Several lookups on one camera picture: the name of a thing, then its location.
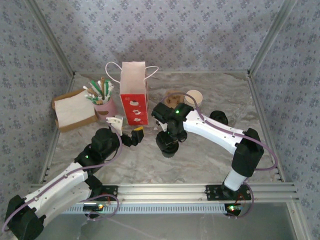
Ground brown pulp cup carrier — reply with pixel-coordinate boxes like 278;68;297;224
164;90;187;109

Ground red white paper bag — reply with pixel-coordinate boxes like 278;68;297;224
104;61;160;126

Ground paper cup stack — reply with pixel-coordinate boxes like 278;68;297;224
184;89;203;107

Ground pink straw holder cup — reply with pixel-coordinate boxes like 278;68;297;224
92;96;118;121

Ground white napkin stack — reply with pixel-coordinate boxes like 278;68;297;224
54;92;97;127

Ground brown cardboard napkin box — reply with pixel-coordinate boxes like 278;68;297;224
51;88;100;133

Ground brown paper straw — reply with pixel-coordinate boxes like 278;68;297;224
99;76;106;100

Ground small circuit board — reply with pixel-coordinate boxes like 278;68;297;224
83;203;105;212
224;203;244;213

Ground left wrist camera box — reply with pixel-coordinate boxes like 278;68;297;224
106;115;124;136

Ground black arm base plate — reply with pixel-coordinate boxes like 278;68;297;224
205;184;252;201
94;185;119;202

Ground aluminium side rail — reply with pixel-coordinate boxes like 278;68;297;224
246;72;286;183
38;74;77;185

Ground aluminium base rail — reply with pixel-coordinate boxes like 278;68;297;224
27;183;300;203

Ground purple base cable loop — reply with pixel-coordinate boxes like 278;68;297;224
83;193;120;222
228;182;255;220

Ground grey slotted cable duct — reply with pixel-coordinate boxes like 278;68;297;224
67;202;227;215

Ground aluminium frame post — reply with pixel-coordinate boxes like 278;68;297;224
24;0;77;77
246;0;300;77

